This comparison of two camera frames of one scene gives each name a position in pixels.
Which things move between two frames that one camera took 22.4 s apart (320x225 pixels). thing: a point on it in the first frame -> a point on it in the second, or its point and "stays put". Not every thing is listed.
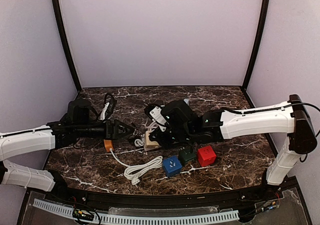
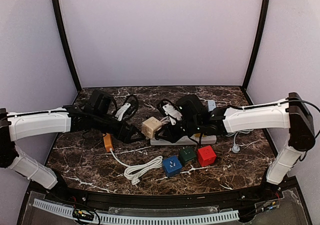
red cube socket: x=206 y=155 stays put
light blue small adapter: x=186 y=101 -> x=211 y=105
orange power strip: x=108 y=144 stays put
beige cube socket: x=150 y=144 -> x=150 y=126
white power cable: x=133 y=172 stays put
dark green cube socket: x=186 y=154 stays put
